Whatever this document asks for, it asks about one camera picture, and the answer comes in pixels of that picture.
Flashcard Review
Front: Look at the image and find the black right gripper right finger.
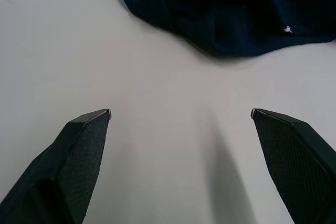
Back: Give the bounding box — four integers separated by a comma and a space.
250, 108, 336, 224

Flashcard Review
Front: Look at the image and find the dark navy zip garment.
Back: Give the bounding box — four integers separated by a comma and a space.
107, 0, 336, 58

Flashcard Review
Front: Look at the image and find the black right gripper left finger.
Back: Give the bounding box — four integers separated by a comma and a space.
0, 108, 112, 224

